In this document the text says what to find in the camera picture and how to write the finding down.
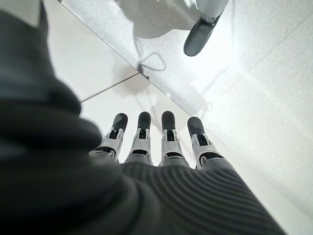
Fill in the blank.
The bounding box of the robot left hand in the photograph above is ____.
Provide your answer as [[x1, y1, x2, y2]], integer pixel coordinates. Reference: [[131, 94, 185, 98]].
[[0, 0, 288, 235]]

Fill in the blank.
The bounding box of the wide white cabinet door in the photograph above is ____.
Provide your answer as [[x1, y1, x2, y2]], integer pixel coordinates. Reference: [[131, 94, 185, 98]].
[[80, 72, 197, 170]]

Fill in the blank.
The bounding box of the black robot left foot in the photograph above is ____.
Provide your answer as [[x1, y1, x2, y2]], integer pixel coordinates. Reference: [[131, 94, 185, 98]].
[[183, 13, 223, 57]]

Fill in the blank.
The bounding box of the silver robot left leg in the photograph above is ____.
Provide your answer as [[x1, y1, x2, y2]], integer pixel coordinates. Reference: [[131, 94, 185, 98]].
[[195, 0, 231, 20]]

